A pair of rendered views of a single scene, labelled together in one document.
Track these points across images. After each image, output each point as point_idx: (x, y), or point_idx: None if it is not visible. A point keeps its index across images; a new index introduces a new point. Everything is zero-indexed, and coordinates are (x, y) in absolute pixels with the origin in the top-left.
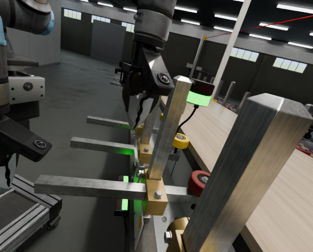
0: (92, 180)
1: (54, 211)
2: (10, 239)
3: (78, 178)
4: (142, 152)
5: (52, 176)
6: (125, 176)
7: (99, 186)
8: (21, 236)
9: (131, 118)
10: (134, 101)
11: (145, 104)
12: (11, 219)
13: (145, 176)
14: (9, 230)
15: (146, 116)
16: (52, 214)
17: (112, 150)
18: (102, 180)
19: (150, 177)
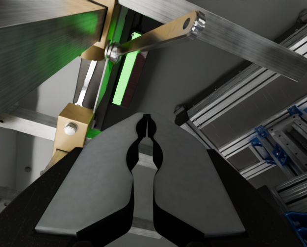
0: (226, 44)
1: (183, 117)
2: (222, 97)
3: (246, 58)
4: (83, 124)
5: (285, 73)
6: (116, 102)
7: (219, 22)
8: (213, 98)
9: (177, 127)
10: (191, 198)
11: (107, 184)
12: (220, 117)
13: (111, 18)
14: (223, 107)
15: (98, 135)
16: (184, 114)
17: (140, 146)
18: (208, 39)
19: (100, 6)
